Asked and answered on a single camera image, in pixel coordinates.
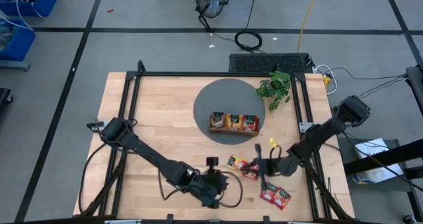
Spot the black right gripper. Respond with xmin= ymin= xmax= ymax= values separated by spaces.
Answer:
xmin=243 ymin=143 xmax=292 ymax=192

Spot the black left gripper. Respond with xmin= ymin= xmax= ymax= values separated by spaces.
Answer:
xmin=188 ymin=157 xmax=229 ymax=209

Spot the orange tea bag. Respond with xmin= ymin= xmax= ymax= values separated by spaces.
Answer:
xmin=226 ymin=155 xmax=249 ymax=172
xmin=226 ymin=114 xmax=244 ymax=131

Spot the tan apple tea bag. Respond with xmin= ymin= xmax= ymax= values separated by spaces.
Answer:
xmin=210 ymin=112 xmax=227 ymax=129

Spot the wooden three-compartment box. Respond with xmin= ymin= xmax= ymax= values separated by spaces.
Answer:
xmin=208 ymin=111 xmax=261 ymax=137

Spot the round grey placemat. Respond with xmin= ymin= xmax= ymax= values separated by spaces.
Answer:
xmin=192 ymin=77 xmax=266 ymax=145

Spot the small green plant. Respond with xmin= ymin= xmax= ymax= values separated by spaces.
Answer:
xmin=256 ymin=70 xmax=292 ymax=112

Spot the black vented computer case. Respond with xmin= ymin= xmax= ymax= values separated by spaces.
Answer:
xmin=228 ymin=52 xmax=314 ymax=75

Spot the white paper sheet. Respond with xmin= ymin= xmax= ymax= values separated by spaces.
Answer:
xmin=353 ymin=137 xmax=390 ymax=159

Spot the black metal stand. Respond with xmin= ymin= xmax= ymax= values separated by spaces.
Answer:
xmin=342 ymin=139 xmax=423 ymax=224

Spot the black floor fan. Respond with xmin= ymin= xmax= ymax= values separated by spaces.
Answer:
xmin=192 ymin=0 xmax=231 ymax=32

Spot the black object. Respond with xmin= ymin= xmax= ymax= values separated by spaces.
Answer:
xmin=0 ymin=87 xmax=14 ymax=106

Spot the blue plastic bin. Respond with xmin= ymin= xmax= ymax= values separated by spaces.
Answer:
xmin=0 ymin=0 xmax=60 ymax=19
xmin=0 ymin=18 xmax=37 ymax=63

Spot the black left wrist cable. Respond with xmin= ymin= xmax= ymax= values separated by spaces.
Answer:
xmin=157 ymin=169 xmax=245 ymax=209

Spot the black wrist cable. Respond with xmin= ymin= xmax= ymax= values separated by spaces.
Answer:
xmin=157 ymin=169 xmax=245 ymax=209
xmin=269 ymin=143 xmax=282 ymax=162

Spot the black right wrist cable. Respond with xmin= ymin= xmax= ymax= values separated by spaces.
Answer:
xmin=269 ymin=143 xmax=282 ymax=162

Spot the white looped cable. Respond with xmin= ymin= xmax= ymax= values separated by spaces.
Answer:
xmin=315 ymin=63 xmax=338 ymax=96

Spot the coiled black cable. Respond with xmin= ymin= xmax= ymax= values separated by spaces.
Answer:
xmin=233 ymin=0 xmax=264 ymax=53

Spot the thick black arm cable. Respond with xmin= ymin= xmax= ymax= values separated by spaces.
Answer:
xmin=77 ymin=139 xmax=112 ymax=215

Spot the thin black cable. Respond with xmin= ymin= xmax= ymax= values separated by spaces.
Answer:
xmin=325 ymin=66 xmax=408 ymax=101

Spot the yellow floor cable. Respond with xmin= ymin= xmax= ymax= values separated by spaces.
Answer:
xmin=296 ymin=0 xmax=321 ymax=54

